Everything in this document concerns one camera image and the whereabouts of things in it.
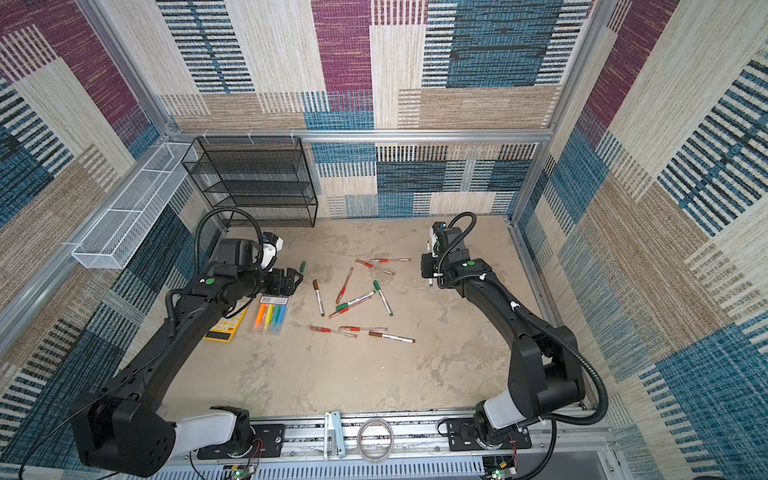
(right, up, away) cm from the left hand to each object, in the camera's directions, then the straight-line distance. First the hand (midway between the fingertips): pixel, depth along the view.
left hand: (289, 273), depth 82 cm
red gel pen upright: (+12, -6, +20) cm, 24 cm away
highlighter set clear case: (-9, -14, +12) cm, 21 cm away
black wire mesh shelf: (-22, +31, +29) cm, 48 cm away
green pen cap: (-4, 0, +26) cm, 26 cm away
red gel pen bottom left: (+8, -18, +10) cm, 22 cm away
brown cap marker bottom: (+28, -19, +8) cm, 35 cm away
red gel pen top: (+25, +3, +27) cm, 37 cm away
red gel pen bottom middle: (+14, -18, +10) cm, 25 cm away
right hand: (+39, +2, +7) cm, 40 cm away
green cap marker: (+23, -7, +20) cm, 31 cm away
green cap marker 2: (+14, -11, +15) cm, 23 cm away
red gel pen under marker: (+13, -13, +15) cm, 24 cm away
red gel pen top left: (+25, -1, +24) cm, 35 cm away
